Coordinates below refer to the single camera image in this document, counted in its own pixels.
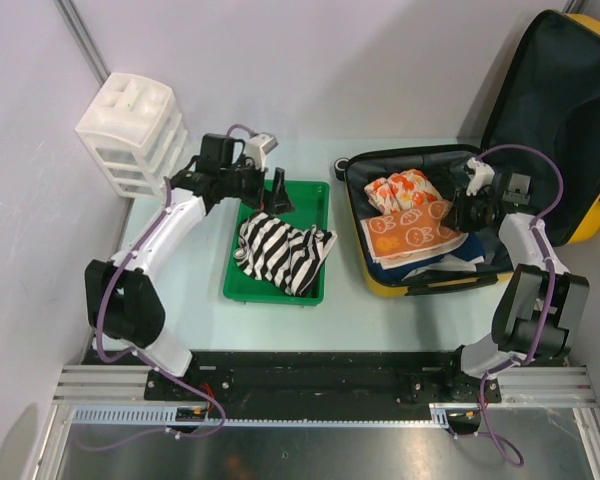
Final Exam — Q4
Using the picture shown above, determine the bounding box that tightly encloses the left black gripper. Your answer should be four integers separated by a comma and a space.
221, 154, 295, 217

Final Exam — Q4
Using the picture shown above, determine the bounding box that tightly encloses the green plastic tray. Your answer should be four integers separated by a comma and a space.
223, 181, 337, 306

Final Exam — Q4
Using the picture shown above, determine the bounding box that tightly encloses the dark blue garment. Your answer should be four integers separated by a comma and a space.
369, 232, 486, 283

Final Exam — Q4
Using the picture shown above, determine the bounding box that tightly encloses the black white striped garment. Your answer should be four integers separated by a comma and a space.
233, 212, 338, 297

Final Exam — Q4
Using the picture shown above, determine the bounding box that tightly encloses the orange bunny print towel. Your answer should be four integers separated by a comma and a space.
360, 200, 468, 269

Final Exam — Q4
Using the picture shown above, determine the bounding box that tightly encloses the orange floral cloth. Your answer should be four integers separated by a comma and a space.
364, 169, 442, 214

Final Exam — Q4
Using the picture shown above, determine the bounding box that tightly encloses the yellow Pikachu hard-shell suitcase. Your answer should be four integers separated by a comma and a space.
332, 8, 600, 299

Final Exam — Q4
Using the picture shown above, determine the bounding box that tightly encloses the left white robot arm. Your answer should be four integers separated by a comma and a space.
85, 133, 294, 400

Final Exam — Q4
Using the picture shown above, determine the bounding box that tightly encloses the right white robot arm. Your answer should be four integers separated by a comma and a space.
441, 158, 589, 401

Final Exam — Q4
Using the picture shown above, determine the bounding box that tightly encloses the white plastic drawer organizer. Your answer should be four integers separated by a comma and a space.
75, 72, 189, 198

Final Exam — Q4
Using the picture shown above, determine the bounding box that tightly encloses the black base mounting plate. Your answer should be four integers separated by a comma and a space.
140, 352, 504, 423

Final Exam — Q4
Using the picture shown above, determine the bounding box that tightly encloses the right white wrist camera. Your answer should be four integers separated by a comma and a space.
464, 157, 495, 196

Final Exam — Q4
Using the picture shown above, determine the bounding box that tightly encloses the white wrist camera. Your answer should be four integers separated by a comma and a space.
464, 157, 495, 196
243, 133, 278, 171

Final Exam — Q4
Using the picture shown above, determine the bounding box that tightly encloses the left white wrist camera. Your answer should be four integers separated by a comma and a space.
243, 133, 278, 171

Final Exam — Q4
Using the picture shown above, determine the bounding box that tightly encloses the aluminium frame rail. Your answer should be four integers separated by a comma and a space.
53, 366, 597, 428

